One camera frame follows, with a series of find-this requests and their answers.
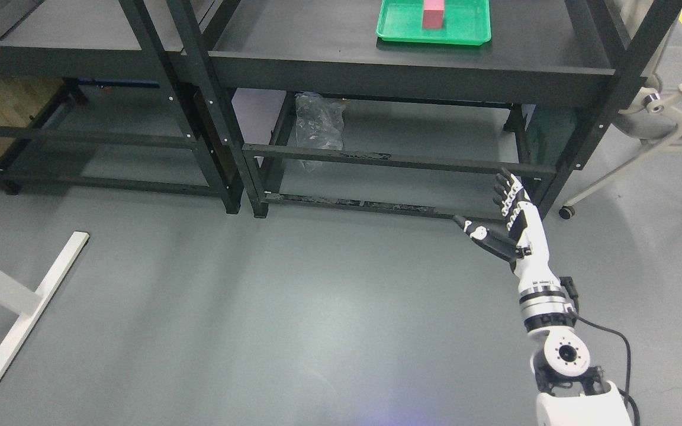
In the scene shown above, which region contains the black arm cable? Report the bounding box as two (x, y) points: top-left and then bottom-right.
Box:
(560, 276), (641, 426)

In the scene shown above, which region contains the pink foam block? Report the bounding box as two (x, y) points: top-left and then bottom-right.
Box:
(420, 0), (446, 29)

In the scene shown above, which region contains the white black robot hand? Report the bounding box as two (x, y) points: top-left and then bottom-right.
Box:
(452, 168), (561, 293)

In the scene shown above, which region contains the black metal shelf left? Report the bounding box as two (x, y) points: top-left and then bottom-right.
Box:
(0, 1), (243, 214)

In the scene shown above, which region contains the clear plastic bag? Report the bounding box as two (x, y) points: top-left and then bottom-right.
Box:
(294, 92), (346, 150)

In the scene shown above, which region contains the black metal shelf right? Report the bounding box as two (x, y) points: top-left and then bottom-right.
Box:
(197, 1), (682, 221)

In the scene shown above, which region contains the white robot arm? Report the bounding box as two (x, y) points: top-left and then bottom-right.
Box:
(519, 277), (642, 425)

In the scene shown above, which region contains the green plastic tray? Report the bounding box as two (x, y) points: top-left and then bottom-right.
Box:
(376, 1), (492, 46)

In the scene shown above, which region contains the black metal shelf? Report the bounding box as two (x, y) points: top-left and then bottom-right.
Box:
(0, 1), (243, 214)
(197, 1), (682, 221)

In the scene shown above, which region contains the white table leg base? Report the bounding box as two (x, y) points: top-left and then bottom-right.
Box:
(0, 230), (91, 381)

